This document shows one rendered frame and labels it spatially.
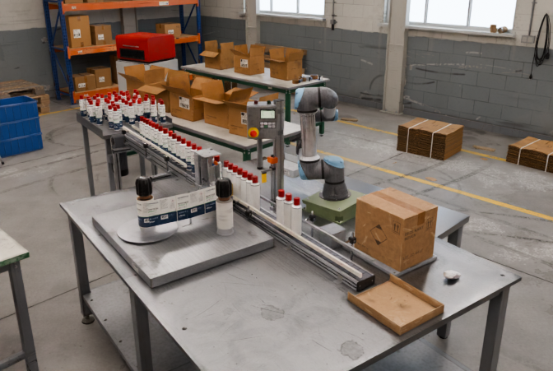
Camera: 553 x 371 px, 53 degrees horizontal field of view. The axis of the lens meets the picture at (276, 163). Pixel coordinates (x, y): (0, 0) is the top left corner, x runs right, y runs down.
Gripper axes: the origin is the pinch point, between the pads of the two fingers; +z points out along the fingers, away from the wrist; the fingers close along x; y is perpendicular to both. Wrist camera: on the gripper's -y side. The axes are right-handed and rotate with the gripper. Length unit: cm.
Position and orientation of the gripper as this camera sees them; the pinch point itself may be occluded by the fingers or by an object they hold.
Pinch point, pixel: (299, 159)
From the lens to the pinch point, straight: 362.1
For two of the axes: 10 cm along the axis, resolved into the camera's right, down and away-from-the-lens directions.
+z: -1.5, 9.8, 1.5
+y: 7.6, 2.1, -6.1
